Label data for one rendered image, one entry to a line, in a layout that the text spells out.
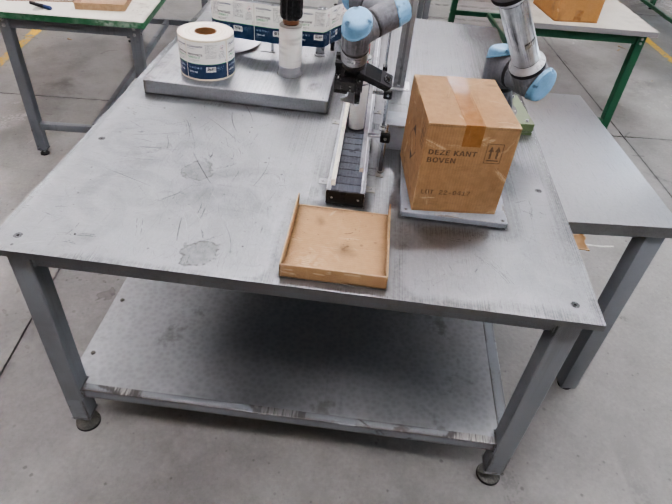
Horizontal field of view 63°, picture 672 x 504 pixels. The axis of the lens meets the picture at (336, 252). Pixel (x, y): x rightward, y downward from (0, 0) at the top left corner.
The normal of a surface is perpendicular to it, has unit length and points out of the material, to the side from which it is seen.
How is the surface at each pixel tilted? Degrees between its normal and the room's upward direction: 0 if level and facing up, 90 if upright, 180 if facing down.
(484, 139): 90
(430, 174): 90
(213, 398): 0
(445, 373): 2
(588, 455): 0
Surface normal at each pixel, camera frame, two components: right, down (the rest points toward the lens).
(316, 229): 0.07, -0.76
